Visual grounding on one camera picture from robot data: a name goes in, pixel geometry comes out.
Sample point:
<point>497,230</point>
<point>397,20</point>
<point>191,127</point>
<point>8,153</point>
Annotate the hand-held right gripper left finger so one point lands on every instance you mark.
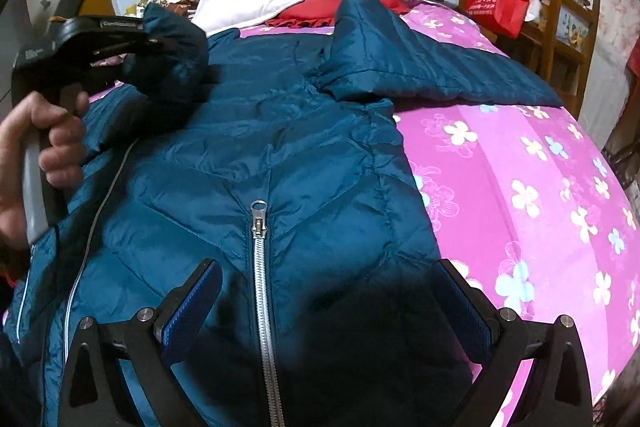
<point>192,302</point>

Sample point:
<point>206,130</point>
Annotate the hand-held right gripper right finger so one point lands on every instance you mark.
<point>465,307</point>

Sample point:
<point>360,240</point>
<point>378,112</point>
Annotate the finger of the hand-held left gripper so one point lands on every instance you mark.
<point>135,48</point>
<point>122,27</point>

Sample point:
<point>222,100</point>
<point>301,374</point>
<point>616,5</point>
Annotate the teal puffer jacket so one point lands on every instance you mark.
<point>300,157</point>

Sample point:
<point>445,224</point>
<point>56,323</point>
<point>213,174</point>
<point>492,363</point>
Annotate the person's left hand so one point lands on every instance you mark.
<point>15,157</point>

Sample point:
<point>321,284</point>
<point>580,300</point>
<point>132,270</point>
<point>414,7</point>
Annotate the white pillow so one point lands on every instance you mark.
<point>240,2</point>

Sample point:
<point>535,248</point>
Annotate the pink floral bed sheet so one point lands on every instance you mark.
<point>525,157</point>

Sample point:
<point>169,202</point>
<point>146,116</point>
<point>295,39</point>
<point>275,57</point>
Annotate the red ruffled cloth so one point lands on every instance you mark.
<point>310,7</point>

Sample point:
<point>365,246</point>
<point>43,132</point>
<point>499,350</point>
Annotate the red plastic bag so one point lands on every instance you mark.
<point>495,2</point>

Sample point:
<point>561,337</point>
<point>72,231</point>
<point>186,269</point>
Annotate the wooden chair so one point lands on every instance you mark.
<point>557,7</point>

